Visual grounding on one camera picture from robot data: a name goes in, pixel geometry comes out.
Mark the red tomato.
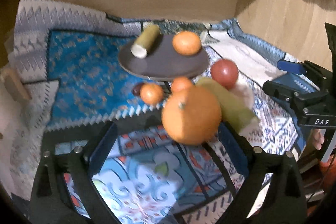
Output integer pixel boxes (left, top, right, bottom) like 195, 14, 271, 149
210, 59, 239, 90

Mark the green sugarcane piece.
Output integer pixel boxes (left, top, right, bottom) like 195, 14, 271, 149
196, 77, 260, 135

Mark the small tangerine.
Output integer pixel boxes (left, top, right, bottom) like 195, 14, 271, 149
171, 77, 194, 93
172, 31, 202, 56
140, 83, 164, 105

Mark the large orange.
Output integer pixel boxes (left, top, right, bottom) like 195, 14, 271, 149
162, 86, 222, 145

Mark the yellow-green sugarcane piece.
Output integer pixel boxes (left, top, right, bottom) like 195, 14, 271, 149
130, 24, 161, 59

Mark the person's right hand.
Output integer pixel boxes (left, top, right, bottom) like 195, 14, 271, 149
312, 129, 325, 150

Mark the patterned blue cloth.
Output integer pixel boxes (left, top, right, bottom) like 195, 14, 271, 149
14, 0, 313, 223

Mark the dark round plate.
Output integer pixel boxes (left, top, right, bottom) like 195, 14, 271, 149
118, 35, 210, 81

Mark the wooden brush handle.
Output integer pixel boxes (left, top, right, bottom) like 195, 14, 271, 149
1, 67, 31, 101

